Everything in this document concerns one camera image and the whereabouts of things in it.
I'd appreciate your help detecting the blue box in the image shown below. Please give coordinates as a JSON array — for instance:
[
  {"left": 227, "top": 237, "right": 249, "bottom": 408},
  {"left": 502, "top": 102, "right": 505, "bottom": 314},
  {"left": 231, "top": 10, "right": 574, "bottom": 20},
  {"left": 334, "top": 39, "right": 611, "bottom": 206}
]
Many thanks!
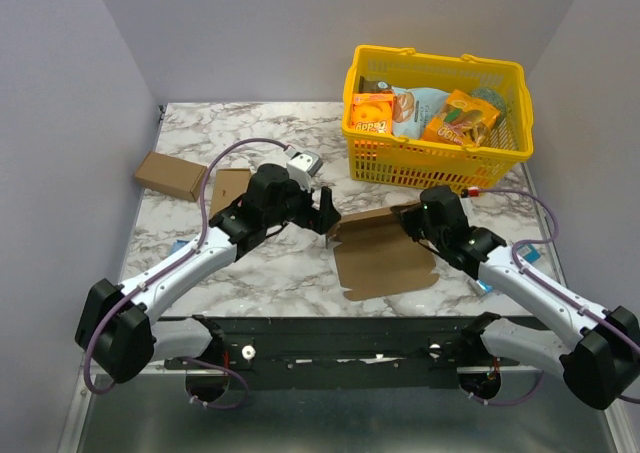
[
  {"left": 170, "top": 240, "right": 190, "bottom": 255},
  {"left": 471, "top": 243, "right": 542, "bottom": 297}
]

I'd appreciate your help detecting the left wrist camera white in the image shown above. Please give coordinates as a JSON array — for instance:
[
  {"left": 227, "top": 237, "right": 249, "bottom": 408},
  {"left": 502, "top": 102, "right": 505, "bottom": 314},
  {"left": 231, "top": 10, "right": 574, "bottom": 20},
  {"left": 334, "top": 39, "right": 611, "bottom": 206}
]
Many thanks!
[{"left": 285, "top": 146, "right": 323, "bottom": 184}]

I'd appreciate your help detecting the green scouring pad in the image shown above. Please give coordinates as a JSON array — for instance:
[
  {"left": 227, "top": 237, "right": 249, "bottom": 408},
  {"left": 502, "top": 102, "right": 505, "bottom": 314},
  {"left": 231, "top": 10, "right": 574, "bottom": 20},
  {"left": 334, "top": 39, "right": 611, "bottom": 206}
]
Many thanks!
[{"left": 469, "top": 87, "right": 508, "bottom": 118}]

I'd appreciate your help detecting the blue box left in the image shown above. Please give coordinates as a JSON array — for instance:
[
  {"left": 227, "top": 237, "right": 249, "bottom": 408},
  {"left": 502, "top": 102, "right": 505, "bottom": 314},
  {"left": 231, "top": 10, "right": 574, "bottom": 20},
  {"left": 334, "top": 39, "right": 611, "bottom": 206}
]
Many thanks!
[{"left": 170, "top": 240, "right": 190, "bottom": 255}]

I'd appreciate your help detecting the orange Daddy snack box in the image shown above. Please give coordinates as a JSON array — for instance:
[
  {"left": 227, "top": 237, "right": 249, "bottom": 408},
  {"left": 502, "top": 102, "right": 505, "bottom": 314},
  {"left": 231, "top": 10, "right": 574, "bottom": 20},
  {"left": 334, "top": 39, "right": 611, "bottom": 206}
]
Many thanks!
[{"left": 349, "top": 93, "right": 394, "bottom": 135}]

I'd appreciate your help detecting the cardboard box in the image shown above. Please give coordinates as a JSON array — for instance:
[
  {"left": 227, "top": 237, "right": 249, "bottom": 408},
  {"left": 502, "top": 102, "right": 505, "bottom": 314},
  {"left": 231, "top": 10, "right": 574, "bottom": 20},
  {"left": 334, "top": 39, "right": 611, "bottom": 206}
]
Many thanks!
[
  {"left": 326, "top": 207, "right": 439, "bottom": 302},
  {"left": 134, "top": 151, "right": 206, "bottom": 202},
  {"left": 209, "top": 169, "right": 252, "bottom": 218}
]

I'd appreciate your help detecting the light blue snack bag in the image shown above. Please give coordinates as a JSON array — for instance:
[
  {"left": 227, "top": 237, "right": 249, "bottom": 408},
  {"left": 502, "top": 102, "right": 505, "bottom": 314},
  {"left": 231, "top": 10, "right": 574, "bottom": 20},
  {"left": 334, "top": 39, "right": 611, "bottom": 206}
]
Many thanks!
[{"left": 391, "top": 86, "right": 450, "bottom": 140}]

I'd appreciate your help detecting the dark brown snack packet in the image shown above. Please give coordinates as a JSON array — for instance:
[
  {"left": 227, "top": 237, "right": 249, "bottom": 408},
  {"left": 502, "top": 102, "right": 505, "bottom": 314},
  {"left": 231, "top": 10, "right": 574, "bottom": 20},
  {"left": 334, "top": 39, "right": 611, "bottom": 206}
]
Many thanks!
[{"left": 358, "top": 76, "right": 393, "bottom": 94}]

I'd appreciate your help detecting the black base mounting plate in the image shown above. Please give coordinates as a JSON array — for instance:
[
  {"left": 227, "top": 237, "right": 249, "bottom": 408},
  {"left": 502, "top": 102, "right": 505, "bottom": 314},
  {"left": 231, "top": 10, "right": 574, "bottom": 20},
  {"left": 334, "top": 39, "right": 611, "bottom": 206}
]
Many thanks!
[{"left": 162, "top": 315, "right": 531, "bottom": 392}]

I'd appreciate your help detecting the purple cable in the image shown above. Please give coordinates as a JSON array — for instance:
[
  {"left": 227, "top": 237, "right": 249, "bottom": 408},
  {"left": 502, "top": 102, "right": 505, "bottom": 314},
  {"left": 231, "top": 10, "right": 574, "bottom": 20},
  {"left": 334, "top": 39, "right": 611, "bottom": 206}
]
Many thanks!
[
  {"left": 82, "top": 137, "right": 296, "bottom": 410},
  {"left": 459, "top": 186, "right": 640, "bottom": 407}
]

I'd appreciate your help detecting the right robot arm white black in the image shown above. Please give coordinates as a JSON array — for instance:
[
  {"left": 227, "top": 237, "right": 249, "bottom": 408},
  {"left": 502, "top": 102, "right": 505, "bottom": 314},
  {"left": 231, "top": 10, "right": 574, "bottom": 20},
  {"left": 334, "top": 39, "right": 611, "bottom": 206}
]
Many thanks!
[{"left": 392, "top": 186, "right": 639, "bottom": 410}]

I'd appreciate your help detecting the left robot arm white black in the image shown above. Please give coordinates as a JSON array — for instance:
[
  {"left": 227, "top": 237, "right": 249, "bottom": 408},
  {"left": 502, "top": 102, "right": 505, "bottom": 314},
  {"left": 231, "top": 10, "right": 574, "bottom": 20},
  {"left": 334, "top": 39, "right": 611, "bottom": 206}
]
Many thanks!
[{"left": 75, "top": 153, "right": 341, "bottom": 384}]

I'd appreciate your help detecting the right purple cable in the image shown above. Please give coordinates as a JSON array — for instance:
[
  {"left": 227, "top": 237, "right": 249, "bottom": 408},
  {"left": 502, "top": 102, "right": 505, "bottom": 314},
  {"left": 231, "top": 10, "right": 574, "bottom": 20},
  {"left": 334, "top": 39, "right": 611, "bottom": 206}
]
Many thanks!
[{"left": 459, "top": 186, "right": 640, "bottom": 407}]

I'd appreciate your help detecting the yellow plastic shopping basket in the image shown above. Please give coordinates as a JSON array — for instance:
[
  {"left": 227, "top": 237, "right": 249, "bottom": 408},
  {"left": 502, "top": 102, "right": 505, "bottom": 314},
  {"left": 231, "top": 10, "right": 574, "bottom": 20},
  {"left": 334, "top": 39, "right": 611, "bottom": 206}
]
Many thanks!
[{"left": 342, "top": 45, "right": 534, "bottom": 192}]

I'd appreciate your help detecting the orange snack bag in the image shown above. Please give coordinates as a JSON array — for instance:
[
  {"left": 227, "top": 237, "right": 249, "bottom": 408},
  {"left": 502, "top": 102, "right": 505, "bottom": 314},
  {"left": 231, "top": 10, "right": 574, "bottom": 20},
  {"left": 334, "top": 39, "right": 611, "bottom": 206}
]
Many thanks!
[{"left": 421, "top": 90, "right": 500, "bottom": 147}]

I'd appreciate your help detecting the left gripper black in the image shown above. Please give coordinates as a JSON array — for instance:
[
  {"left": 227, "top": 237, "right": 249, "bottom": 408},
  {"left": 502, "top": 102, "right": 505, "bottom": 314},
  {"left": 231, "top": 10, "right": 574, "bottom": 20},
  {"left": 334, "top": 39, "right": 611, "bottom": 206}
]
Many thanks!
[{"left": 264, "top": 173, "right": 341, "bottom": 235}]

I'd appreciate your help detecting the blue box right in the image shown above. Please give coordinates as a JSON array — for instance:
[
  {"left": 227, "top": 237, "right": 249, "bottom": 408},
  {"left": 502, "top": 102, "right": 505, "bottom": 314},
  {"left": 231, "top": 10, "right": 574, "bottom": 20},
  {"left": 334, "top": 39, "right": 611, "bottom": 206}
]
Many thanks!
[{"left": 471, "top": 243, "right": 542, "bottom": 297}]

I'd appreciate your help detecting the folded cardboard box upright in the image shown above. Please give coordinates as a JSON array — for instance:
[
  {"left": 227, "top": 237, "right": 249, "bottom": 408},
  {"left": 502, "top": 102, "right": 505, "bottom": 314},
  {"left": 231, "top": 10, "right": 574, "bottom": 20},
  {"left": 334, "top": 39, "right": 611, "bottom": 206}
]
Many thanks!
[{"left": 209, "top": 169, "right": 252, "bottom": 218}]

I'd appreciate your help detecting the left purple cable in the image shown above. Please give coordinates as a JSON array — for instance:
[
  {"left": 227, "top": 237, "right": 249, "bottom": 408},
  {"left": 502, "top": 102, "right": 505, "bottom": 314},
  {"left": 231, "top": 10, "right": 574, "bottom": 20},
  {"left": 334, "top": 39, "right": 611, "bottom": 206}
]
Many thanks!
[{"left": 82, "top": 137, "right": 296, "bottom": 410}]

